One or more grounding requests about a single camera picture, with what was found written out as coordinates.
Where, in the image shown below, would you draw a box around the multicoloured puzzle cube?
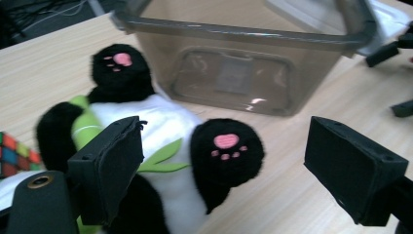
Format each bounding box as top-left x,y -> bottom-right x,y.
0,131 -> 42,179

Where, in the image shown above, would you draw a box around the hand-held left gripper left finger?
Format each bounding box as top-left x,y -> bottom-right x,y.
66,115 -> 148,227

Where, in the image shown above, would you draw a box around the clear grey storage box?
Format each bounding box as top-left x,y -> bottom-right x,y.
109,0 -> 380,117

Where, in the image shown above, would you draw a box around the panda plush toy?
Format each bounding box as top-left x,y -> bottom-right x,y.
0,43 -> 266,234

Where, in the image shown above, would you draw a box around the white floor cables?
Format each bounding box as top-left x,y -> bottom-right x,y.
19,0 -> 91,33

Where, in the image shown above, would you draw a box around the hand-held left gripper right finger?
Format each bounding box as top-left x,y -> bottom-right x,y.
304,115 -> 409,227

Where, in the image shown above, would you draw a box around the white metal stand frame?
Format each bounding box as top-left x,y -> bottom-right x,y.
87,0 -> 107,17

